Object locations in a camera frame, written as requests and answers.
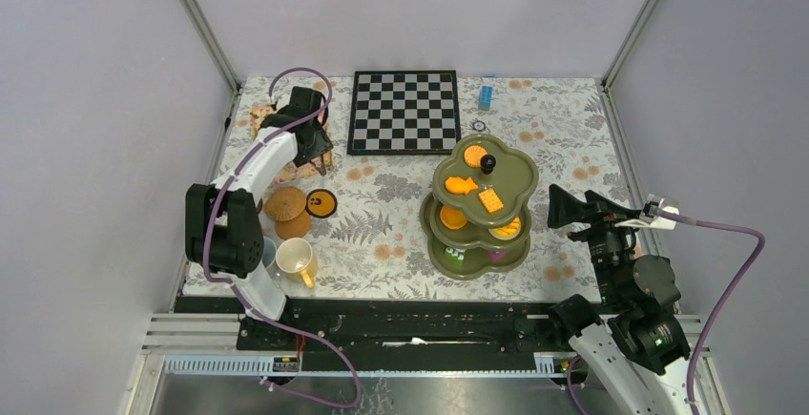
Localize grey blue cup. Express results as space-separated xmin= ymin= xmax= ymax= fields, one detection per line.
xmin=261 ymin=236 xmax=278 ymax=276

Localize floral pastry tray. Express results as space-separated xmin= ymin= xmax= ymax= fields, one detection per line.
xmin=248 ymin=103 xmax=333 ymax=185

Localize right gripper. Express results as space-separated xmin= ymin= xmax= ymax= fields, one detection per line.
xmin=546 ymin=182 xmax=641 ymax=304

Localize metal serving tongs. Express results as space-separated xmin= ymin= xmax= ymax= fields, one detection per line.
xmin=313 ymin=154 xmax=329 ymax=176

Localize yellow handled mug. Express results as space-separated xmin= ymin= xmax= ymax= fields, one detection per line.
xmin=276 ymin=238 xmax=318 ymax=289

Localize yellow fruit tart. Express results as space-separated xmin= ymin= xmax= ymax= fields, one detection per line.
xmin=488 ymin=217 xmax=522 ymax=240

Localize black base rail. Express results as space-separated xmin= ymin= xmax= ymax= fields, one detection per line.
xmin=175 ymin=297 xmax=574 ymax=372

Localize round waffle biscuit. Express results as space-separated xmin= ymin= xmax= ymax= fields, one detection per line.
xmin=463 ymin=145 xmax=488 ymax=169

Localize green three-tier serving stand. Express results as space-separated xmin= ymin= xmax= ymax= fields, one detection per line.
xmin=419 ymin=134 xmax=539 ymax=280

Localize green kiwi cake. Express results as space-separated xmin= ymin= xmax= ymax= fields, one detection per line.
xmin=445 ymin=247 xmax=466 ymax=265

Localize black white chessboard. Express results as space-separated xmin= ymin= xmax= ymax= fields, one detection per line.
xmin=346 ymin=70 xmax=462 ymax=156

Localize woven rattan coaster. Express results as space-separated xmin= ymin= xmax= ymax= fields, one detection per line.
xmin=263 ymin=187 xmax=306 ymax=222

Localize kiwi purple cake slice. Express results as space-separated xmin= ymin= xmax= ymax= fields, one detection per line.
xmin=487 ymin=251 xmax=508 ymax=262

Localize orange fish pastry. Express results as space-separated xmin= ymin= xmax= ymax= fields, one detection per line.
xmin=444 ymin=176 xmax=480 ymax=196

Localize black yellow smiley coaster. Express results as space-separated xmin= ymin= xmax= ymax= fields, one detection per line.
xmin=305 ymin=189 xmax=338 ymax=218

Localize orange round coaster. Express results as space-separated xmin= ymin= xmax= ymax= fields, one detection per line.
xmin=275 ymin=210 xmax=312 ymax=240

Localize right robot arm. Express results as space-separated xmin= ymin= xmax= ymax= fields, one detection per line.
xmin=547 ymin=184 xmax=696 ymax=414

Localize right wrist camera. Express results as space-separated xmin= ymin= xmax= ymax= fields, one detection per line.
xmin=615 ymin=194 xmax=680 ymax=231

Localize orange round bun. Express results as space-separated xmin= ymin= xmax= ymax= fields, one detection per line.
xmin=439 ymin=205 xmax=468 ymax=230

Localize blue rectangular block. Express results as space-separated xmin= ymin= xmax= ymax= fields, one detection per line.
xmin=478 ymin=86 xmax=493 ymax=111

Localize square orange cracker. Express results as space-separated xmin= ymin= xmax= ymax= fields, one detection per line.
xmin=477 ymin=188 xmax=504 ymax=214

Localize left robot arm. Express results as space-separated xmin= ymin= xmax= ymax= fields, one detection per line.
xmin=185 ymin=86 xmax=333 ymax=349

